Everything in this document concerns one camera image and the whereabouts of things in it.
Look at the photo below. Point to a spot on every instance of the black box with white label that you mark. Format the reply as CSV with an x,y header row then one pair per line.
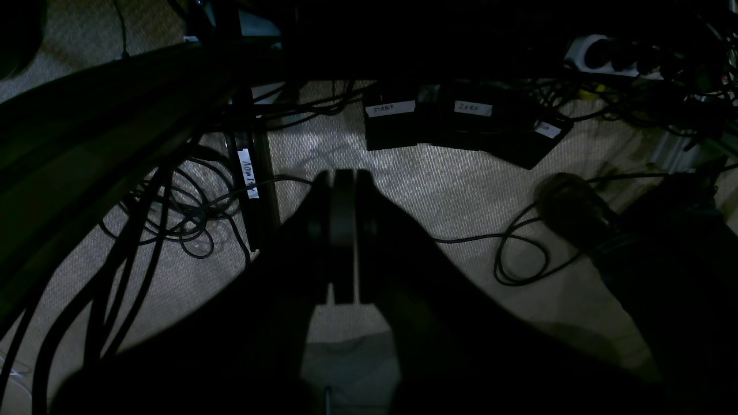
x,y
526,147

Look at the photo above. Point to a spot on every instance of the black box labelled zero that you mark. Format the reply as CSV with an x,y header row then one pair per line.
x,y
469,115

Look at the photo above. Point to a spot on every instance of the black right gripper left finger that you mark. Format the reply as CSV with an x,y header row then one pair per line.
x,y
240,353

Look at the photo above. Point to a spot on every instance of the black box labelled start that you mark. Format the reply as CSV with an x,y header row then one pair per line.
x,y
391,120

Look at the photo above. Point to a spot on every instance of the black bar with white label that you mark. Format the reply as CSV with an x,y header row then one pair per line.
x,y
251,162

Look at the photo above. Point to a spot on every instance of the white power strip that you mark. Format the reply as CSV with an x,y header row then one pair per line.
x,y
614,56

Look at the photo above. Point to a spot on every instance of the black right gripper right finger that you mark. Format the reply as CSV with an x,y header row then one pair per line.
x,y
459,351

